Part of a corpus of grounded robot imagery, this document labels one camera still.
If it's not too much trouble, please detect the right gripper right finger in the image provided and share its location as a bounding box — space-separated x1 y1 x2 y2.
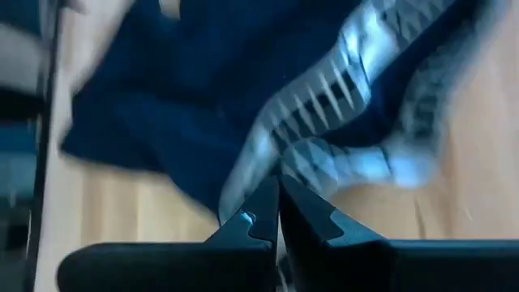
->
279 174 519 292

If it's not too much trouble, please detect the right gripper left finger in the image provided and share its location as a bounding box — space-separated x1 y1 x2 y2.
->
56 174 281 292

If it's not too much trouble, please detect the black aluminium table frame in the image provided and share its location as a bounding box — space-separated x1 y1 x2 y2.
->
24 0 62 292

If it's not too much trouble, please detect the navy Puma underwear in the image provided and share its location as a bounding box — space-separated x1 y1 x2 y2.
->
60 0 504 224

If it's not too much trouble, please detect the navy white striped fabric bin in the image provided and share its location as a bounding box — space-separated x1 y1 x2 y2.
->
0 0 49 122

